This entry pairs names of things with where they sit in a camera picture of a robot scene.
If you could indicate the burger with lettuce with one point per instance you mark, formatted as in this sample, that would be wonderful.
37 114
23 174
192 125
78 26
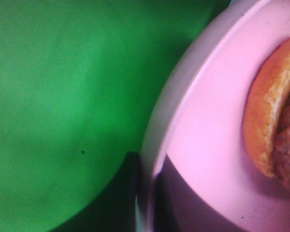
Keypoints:
266 122

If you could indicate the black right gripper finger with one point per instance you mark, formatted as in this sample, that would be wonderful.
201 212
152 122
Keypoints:
129 211

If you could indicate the pink round plate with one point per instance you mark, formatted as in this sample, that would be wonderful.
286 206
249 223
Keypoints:
194 136

